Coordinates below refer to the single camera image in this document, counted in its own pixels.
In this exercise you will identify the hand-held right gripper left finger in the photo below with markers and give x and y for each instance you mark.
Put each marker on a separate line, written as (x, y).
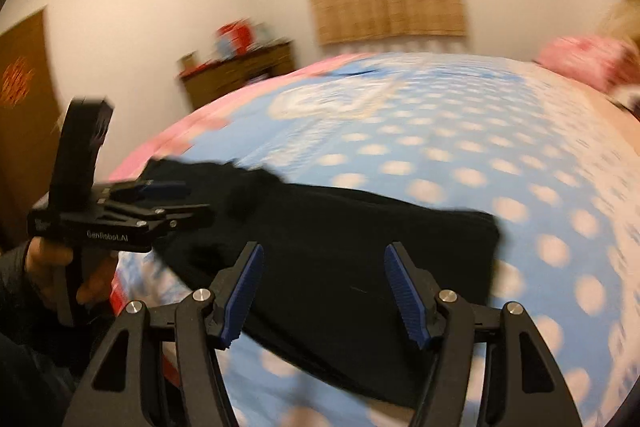
(245, 292)

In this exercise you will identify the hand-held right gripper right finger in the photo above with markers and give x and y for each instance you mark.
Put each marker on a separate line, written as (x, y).
(405, 297)

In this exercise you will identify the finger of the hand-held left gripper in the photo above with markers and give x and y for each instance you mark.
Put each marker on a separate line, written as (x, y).
(160, 188)
(190, 213)

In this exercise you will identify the black pants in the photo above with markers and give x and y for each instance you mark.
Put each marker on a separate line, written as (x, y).
(325, 267)

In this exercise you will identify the person's left forearm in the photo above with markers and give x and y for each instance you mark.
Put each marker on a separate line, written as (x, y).
(20, 332)

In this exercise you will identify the person's left hand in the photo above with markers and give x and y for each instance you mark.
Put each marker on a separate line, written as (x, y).
(45, 267)

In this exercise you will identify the brown wooden door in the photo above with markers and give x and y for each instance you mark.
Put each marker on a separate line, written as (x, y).
(30, 147)

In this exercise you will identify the red door decoration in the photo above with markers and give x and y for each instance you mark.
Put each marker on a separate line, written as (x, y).
(15, 82)

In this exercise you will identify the red plaid mattress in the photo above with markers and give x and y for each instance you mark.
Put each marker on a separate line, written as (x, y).
(120, 292)

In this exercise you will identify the brown wooden desk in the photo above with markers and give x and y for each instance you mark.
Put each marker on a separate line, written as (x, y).
(225, 77)

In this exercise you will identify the red gift bag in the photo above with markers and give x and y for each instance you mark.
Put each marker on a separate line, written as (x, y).
(235, 37)

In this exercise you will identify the printed blue pink bed sheet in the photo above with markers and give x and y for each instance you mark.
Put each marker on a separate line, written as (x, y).
(450, 132)

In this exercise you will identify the pink floral folded blanket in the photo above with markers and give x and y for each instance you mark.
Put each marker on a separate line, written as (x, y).
(585, 57)

